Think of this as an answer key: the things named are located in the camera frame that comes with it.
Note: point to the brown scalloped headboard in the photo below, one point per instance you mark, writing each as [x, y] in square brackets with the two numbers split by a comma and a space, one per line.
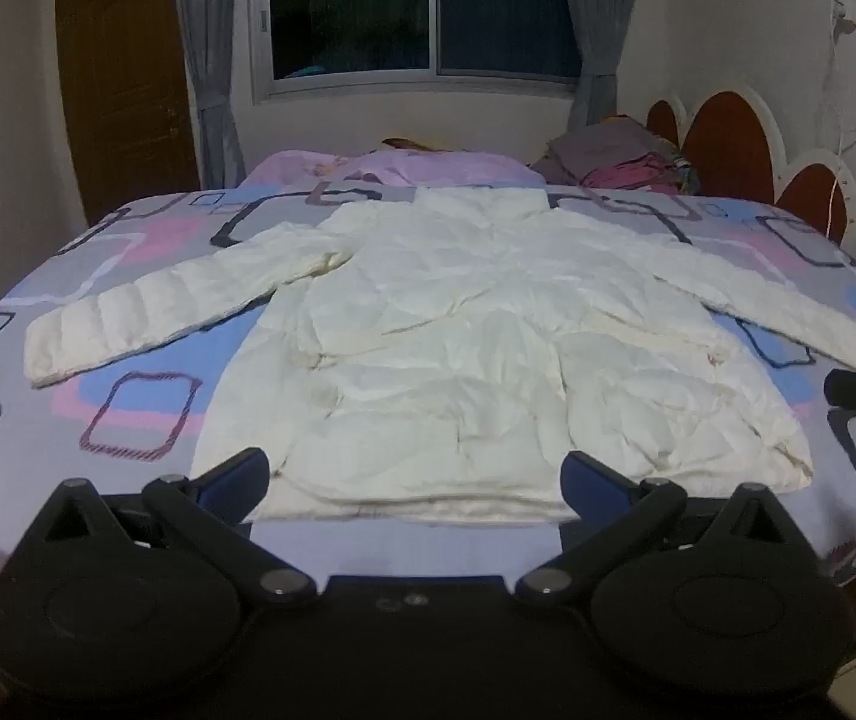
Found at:
[727, 142]

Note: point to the brown wooden door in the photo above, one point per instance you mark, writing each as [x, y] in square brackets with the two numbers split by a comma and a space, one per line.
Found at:
[120, 90]

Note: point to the white puffer jacket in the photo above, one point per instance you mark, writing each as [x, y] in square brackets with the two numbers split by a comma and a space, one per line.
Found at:
[435, 352]

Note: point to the pile of clothes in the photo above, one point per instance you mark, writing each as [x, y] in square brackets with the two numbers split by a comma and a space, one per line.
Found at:
[608, 154]

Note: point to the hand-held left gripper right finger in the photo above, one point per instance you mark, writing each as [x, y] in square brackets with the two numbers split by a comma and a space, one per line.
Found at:
[587, 476]

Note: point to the white wall charger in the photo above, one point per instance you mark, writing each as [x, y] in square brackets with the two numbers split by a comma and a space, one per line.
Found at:
[842, 19]

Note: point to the window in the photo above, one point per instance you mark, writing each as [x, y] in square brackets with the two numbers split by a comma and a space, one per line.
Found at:
[353, 7]

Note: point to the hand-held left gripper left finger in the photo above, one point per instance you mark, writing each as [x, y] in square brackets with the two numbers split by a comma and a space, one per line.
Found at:
[236, 476]

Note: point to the grey curtain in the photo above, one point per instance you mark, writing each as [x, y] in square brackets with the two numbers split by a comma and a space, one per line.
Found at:
[210, 52]
[600, 15]

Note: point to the brown stuffed toy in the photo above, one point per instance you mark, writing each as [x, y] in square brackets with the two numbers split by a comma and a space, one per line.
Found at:
[405, 144]

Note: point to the pink blanket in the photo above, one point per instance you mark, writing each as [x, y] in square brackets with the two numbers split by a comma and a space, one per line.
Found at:
[435, 165]

